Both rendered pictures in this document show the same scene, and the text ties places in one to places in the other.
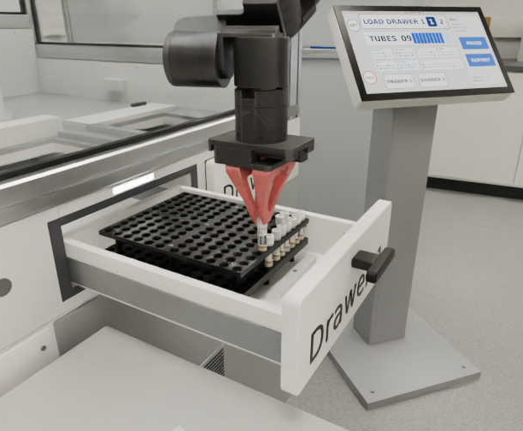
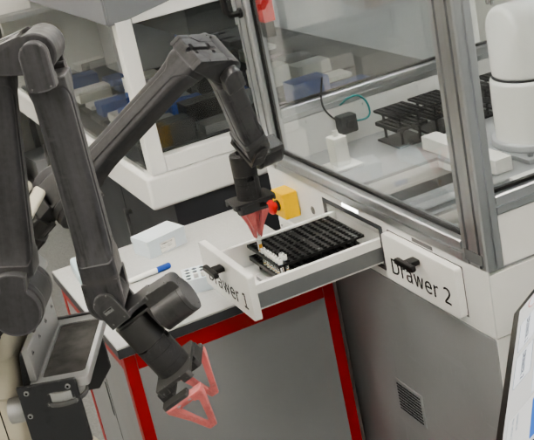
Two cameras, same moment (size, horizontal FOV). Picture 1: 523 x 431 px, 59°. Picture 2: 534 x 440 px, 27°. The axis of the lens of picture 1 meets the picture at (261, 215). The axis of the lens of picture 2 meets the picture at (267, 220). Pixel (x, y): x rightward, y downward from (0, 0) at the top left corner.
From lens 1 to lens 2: 278 cm
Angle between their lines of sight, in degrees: 114
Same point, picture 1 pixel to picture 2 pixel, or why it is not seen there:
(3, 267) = (312, 202)
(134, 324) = (358, 290)
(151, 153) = (353, 197)
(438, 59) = not seen: outside the picture
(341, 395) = not seen: outside the picture
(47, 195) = (319, 184)
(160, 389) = not seen: hidden behind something
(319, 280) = (204, 246)
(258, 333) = not seen: hidden behind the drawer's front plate
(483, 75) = (517, 429)
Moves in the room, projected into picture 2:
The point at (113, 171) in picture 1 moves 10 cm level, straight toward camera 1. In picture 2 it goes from (341, 194) to (301, 197)
